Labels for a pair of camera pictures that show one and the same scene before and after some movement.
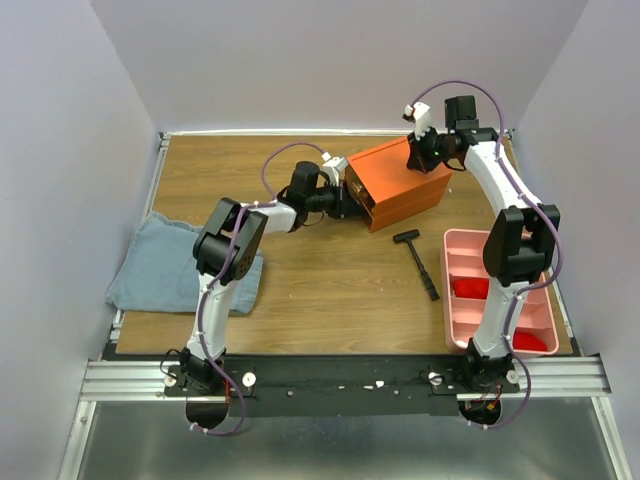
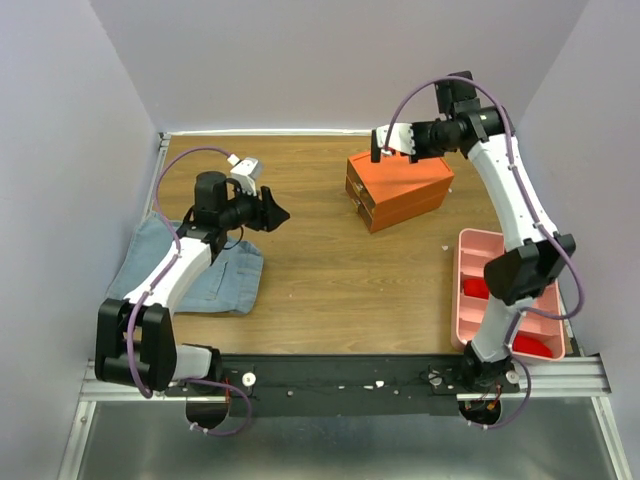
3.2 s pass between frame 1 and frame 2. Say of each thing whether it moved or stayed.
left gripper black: moved
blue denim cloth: stayed
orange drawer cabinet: stayed
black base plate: stayed
